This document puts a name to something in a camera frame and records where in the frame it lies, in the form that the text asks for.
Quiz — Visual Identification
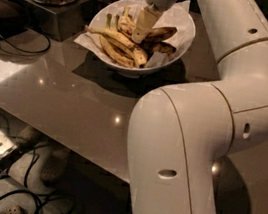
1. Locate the black appliance power cable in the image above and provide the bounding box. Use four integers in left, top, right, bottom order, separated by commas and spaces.
0, 14, 55, 58

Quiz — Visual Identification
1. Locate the right dark spotted banana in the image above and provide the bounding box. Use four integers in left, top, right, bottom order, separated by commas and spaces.
141, 42, 177, 55

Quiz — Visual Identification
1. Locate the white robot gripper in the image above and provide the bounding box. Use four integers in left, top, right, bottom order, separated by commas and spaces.
132, 0, 177, 44

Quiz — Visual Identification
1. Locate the spotted yellow banana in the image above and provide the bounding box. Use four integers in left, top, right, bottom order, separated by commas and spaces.
117, 7, 178, 43

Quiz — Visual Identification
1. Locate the white ceramic bowl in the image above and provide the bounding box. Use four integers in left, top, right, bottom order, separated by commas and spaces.
81, 0, 201, 88

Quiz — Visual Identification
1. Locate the grey clog shoe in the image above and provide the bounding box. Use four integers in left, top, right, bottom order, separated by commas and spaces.
15, 126, 42, 149
40, 147, 70, 186

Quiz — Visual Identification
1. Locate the front long yellow banana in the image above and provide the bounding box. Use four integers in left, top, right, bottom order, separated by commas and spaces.
85, 26, 148, 67

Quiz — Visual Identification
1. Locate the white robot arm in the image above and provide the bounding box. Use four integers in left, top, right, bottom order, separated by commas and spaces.
127, 0, 268, 214

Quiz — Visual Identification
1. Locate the black floor cable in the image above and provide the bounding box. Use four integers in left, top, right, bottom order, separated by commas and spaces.
0, 102, 100, 214

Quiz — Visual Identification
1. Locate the lower curved yellow banana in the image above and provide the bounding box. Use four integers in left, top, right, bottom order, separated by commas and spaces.
99, 36, 135, 68

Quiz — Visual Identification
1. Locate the dark brown round appliance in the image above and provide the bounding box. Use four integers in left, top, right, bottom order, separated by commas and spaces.
0, 0, 29, 39

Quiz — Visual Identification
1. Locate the grey metal stand box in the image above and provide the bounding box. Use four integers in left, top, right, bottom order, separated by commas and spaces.
16, 0, 95, 42

